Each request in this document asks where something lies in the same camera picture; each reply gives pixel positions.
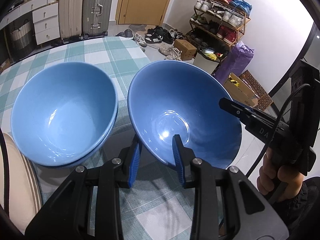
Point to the wooden door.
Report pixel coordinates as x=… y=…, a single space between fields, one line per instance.
x=145 y=0

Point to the open cardboard box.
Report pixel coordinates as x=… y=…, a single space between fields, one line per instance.
x=240 y=92

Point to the silver suitcase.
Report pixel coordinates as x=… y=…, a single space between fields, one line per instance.
x=97 y=7

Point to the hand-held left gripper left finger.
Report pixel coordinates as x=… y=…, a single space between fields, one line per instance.
x=133 y=165

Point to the grey white woven basket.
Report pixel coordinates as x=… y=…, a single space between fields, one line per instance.
x=21 y=37

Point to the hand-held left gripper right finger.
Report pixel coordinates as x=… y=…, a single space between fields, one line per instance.
x=178 y=165

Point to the brown cardboard box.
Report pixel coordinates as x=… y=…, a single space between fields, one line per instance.
x=185 y=48

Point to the purple plastic bag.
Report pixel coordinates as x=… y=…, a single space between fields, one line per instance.
x=235 y=62

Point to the wooden shoe rack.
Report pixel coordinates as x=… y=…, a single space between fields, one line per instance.
x=246 y=23

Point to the brown circle-patterned box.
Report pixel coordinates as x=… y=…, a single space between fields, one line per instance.
x=260 y=90

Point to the white trash bin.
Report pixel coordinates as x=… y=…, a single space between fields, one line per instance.
x=205 y=63

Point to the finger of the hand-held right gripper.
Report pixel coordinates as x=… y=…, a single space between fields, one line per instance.
x=231 y=107
x=251 y=109

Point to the scattered shoes group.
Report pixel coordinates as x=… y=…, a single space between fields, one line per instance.
x=157 y=37

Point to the person's right hand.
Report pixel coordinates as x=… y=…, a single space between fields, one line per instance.
x=287 y=182

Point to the person's right forearm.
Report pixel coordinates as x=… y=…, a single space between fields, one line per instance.
x=305 y=205

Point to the grey doormat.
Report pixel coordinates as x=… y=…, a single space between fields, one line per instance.
x=136 y=27

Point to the beige suitcase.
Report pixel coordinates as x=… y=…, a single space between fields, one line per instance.
x=71 y=10

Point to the white dressing table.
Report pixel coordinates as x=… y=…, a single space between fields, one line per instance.
x=45 y=27

